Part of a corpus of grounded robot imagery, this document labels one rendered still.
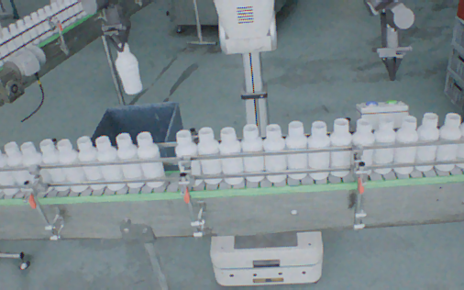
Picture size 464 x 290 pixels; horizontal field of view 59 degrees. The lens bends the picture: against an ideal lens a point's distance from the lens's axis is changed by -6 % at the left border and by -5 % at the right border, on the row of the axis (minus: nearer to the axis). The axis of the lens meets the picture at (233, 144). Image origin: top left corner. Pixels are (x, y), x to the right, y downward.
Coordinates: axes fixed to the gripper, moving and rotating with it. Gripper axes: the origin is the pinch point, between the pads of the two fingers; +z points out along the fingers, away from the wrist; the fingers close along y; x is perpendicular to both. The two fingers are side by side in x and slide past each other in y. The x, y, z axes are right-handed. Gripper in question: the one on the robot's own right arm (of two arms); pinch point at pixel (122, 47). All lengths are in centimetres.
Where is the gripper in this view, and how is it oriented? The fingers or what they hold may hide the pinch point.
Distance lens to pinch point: 141.0
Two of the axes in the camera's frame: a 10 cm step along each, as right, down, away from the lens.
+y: -0.3, 5.6, -8.3
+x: 9.9, -0.8, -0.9
